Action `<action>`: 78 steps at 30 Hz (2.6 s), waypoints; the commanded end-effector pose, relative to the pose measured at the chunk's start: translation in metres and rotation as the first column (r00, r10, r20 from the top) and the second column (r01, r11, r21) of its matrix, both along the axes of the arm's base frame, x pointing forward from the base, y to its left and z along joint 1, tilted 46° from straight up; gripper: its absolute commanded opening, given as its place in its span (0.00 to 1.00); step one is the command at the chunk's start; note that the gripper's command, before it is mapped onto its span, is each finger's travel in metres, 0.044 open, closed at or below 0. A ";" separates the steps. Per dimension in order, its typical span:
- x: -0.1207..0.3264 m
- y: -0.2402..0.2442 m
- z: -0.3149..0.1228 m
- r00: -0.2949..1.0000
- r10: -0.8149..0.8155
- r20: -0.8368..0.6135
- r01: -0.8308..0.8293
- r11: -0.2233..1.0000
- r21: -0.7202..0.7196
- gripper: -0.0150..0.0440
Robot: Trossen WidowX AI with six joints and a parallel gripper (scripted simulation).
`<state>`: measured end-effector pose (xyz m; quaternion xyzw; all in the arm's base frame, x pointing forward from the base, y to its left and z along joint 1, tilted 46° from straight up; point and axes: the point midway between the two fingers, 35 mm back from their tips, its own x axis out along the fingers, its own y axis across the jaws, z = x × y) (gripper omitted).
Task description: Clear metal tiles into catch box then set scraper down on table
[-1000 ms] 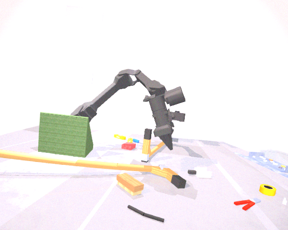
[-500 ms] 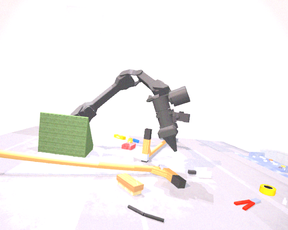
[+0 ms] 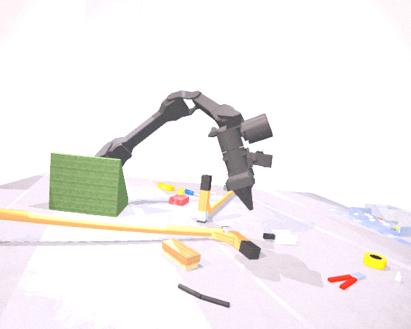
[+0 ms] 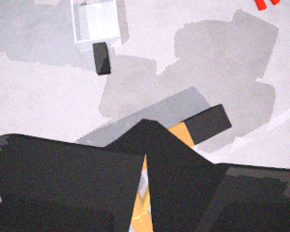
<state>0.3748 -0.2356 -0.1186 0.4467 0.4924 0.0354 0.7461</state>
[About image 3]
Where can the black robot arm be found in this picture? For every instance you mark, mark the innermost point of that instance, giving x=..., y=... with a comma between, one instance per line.
x=232, y=127

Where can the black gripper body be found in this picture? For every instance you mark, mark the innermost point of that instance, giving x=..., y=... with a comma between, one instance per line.
x=239, y=175

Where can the red-handled pliers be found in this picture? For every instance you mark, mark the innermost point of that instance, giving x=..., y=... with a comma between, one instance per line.
x=350, y=279

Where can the long yellow pole with dark tip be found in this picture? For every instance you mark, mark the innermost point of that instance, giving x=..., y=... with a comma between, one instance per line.
x=226, y=234

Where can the grey bent rod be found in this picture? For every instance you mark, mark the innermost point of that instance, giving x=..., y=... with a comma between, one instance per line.
x=203, y=297

